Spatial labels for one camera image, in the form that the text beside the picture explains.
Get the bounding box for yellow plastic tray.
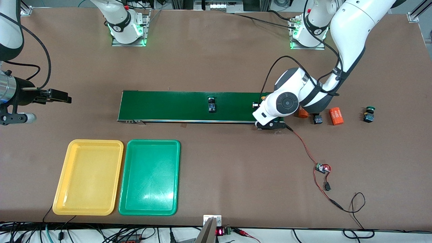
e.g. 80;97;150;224
52;139;124;216

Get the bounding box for aluminium frame with light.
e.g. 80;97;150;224
170;0;270;13

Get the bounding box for aluminium frame profile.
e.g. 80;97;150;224
407;0;432;23
19;0;33;16

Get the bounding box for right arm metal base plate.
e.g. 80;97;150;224
111;10;151;47

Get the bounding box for black cable with connector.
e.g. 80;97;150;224
57;215;77;242

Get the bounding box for green conveyor belt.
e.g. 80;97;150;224
117;90;285;131

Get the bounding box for red clip lead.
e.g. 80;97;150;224
233;228;261;243

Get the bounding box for thin red black power wire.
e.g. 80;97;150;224
312;165;376;239

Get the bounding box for black cable on table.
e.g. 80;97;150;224
233;9;301;31

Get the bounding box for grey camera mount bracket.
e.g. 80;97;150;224
195;215;222;243

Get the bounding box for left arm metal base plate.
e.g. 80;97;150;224
290;17;326;50

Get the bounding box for red black twisted wire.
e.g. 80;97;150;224
285;125;319;166

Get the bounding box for green plastic tray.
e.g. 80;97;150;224
118;139;181;216

